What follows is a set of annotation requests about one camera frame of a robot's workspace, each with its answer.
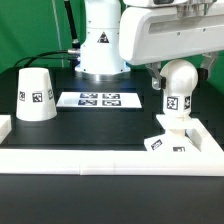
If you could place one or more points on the white table border frame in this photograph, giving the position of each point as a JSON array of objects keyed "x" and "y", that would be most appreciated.
[{"x": 209, "y": 161}]

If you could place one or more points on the white lamp base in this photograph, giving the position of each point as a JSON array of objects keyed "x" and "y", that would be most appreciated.
[{"x": 174, "y": 139}]

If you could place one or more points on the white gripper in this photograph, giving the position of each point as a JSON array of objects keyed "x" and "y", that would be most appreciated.
[{"x": 149, "y": 35}]

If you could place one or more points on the white lamp shade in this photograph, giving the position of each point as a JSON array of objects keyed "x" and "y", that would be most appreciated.
[{"x": 35, "y": 98}]

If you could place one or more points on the white lamp bulb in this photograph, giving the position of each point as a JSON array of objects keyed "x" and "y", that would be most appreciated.
[{"x": 181, "y": 79}]

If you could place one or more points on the white marker tag sheet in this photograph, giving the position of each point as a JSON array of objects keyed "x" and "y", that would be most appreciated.
[{"x": 99, "y": 100}]

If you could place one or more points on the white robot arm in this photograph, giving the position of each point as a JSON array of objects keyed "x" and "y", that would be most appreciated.
[{"x": 99, "y": 54}]

